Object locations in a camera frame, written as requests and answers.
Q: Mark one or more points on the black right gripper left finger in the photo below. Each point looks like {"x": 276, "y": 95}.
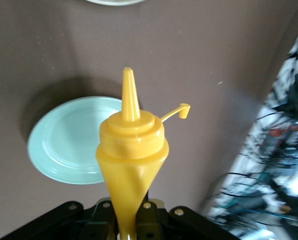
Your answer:
{"x": 63, "y": 222}

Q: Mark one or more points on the beige plate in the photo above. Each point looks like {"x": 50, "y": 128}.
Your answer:
{"x": 116, "y": 2}

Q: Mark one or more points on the mint green plate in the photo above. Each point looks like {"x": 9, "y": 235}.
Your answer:
{"x": 68, "y": 145}

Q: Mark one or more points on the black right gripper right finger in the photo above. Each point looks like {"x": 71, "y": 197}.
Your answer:
{"x": 178, "y": 225}

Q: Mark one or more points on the yellow squeeze bottle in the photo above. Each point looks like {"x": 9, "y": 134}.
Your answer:
{"x": 131, "y": 155}

